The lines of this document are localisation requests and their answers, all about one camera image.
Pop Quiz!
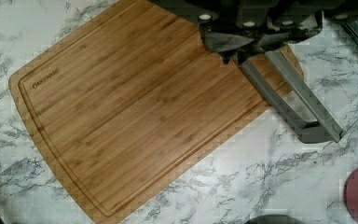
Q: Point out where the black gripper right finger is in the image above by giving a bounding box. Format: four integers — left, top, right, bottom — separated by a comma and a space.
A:
256, 13, 323, 51

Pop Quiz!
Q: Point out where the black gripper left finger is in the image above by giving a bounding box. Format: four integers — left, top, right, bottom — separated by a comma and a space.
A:
199, 26, 255, 64

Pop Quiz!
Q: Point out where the bamboo cutting board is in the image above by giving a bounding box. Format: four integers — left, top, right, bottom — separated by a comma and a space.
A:
9, 0, 268, 224

